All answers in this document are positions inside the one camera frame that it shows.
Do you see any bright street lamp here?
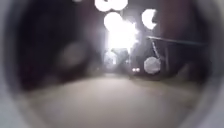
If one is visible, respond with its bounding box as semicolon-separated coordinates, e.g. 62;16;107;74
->
105;20;140;54

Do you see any vehicle with headlights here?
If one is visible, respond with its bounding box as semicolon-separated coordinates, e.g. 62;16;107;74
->
129;65;144;77

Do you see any pale paved path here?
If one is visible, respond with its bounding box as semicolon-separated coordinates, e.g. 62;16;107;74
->
20;74;208;128

